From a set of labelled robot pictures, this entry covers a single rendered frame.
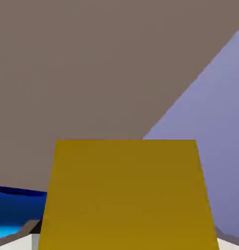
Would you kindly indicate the small yellow cube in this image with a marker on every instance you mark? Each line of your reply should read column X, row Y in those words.
column 127, row 195

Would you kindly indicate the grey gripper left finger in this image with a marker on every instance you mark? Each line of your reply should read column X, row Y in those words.
column 23, row 238

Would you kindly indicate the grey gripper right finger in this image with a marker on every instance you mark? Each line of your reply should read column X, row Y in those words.
column 230, row 242

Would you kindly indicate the large blue box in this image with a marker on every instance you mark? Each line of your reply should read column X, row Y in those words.
column 15, row 211

